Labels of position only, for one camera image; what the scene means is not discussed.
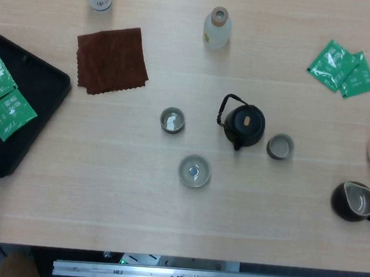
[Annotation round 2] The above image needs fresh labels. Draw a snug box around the black cast iron teapot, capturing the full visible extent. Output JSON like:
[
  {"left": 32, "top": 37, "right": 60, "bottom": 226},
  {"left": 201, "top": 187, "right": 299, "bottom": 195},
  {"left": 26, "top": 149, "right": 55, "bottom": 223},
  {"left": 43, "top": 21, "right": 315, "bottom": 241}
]
[{"left": 214, "top": 93, "right": 268, "bottom": 154}]

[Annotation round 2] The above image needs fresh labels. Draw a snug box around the dark cylindrical ceramic teacup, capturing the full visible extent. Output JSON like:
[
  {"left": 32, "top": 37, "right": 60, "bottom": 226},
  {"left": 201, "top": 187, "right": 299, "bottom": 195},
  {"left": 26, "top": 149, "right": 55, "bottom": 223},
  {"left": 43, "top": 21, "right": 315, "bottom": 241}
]
[
  {"left": 265, "top": 132, "right": 297, "bottom": 161},
  {"left": 158, "top": 106, "right": 187, "bottom": 136}
]

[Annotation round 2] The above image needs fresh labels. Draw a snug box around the grey-green shallow ceramic bowl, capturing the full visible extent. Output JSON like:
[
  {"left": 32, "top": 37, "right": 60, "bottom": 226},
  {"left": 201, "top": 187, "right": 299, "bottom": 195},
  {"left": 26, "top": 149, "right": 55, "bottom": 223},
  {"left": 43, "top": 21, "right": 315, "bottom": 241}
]
[{"left": 176, "top": 154, "right": 213, "bottom": 190}]

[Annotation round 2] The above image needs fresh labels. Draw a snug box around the frosted glass bottle wooden cap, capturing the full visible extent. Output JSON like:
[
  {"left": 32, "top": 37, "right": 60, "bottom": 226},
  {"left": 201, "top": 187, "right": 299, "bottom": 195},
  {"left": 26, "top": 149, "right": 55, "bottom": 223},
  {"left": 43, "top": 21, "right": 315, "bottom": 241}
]
[{"left": 202, "top": 5, "right": 235, "bottom": 51}]

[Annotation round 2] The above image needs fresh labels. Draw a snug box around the brown microfibre cloth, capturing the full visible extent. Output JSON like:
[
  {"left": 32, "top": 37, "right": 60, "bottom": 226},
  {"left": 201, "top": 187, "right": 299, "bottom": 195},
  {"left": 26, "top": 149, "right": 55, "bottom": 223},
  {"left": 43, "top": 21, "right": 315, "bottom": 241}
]
[{"left": 72, "top": 22, "right": 153, "bottom": 100}]

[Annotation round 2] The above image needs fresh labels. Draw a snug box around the black plastic tray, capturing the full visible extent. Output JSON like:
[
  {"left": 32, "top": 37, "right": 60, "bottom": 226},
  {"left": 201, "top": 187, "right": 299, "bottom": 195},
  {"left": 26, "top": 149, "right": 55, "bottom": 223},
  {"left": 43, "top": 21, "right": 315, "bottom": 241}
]
[{"left": 0, "top": 28, "right": 76, "bottom": 184}]

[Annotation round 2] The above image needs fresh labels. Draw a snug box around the dark ceramic pouring pitcher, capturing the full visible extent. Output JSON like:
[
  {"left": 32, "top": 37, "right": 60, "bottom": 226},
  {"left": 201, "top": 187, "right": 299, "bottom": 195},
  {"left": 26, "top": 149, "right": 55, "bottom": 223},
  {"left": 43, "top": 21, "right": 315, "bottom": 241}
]
[{"left": 328, "top": 179, "right": 370, "bottom": 228}]

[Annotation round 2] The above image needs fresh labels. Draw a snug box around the brown round stool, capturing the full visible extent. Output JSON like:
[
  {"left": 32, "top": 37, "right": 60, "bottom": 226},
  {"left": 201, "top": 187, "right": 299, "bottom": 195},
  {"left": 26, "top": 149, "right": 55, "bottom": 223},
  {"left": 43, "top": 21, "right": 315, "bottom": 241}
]
[{"left": 0, "top": 250, "right": 44, "bottom": 277}]

